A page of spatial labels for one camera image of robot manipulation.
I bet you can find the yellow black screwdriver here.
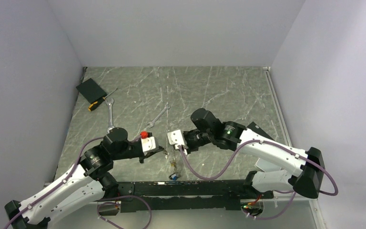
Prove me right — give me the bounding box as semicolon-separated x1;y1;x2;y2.
88;88;118;112

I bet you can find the aluminium frame rail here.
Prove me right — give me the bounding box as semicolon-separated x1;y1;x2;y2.
263;67;318;203

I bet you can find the short silver wrench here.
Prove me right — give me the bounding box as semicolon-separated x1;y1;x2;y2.
147;103;171;128

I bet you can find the black box left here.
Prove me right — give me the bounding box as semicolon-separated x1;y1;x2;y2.
76;78;107;104

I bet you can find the black plate right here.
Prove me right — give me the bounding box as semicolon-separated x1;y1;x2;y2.
246;122;274;141

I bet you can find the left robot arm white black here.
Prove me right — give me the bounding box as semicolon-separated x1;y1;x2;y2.
5;127;164;229

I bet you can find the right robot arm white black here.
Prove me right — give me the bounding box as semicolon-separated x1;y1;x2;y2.
182;108;325;199

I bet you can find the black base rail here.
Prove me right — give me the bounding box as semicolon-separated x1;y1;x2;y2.
101;179;274;213

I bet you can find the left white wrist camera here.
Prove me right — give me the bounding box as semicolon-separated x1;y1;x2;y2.
140;131;158;153

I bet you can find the long silver wrench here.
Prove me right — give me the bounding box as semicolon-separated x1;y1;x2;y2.
105;98;115;133

